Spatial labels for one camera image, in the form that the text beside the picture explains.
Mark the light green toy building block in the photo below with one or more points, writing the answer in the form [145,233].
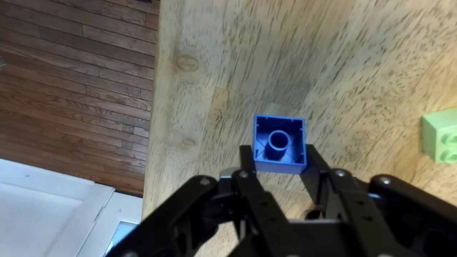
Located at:
[439,137]

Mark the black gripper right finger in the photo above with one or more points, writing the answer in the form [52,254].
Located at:
[394,218]

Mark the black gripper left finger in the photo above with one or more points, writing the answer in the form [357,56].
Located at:
[199,223]

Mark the white glass door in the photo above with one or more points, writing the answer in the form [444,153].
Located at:
[42,214]

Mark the blue toy building block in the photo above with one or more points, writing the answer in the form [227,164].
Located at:
[278,164]

